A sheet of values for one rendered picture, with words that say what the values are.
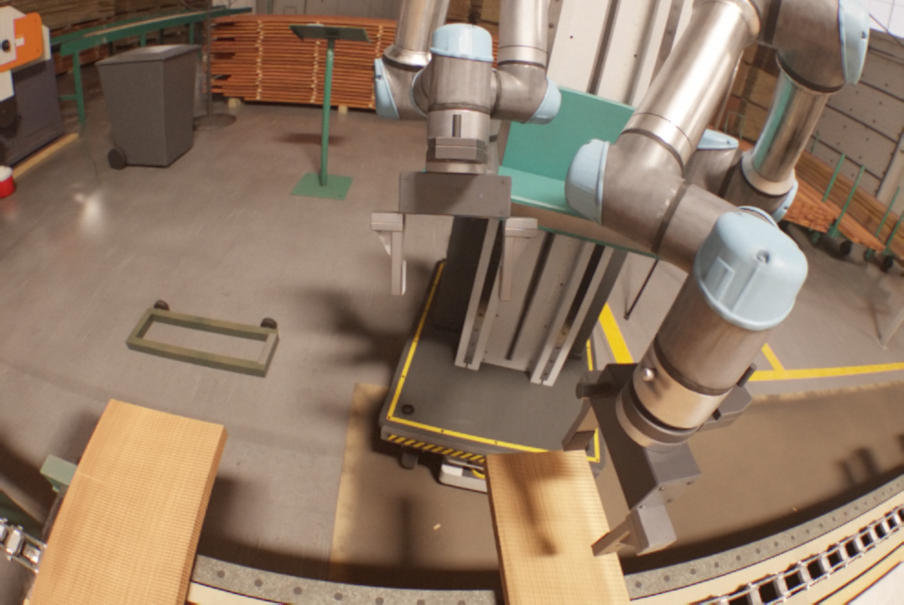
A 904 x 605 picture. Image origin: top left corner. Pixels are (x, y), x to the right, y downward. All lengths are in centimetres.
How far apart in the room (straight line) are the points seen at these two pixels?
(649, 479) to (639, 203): 23
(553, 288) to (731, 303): 102
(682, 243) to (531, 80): 36
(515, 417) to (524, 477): 76
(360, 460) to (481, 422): 48
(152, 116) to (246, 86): 203
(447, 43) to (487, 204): 20
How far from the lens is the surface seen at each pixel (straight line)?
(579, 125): 98
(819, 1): 64
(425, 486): 154
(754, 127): 1411
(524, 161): 100
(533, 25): 67
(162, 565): 57
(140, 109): 379
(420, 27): 77
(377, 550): 144
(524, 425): 135
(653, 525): 39
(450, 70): 50
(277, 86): 531
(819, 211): 494
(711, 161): 92
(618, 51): 105
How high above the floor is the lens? 139
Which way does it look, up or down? 34 degrees down
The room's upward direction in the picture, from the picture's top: 11 degrees clockwise
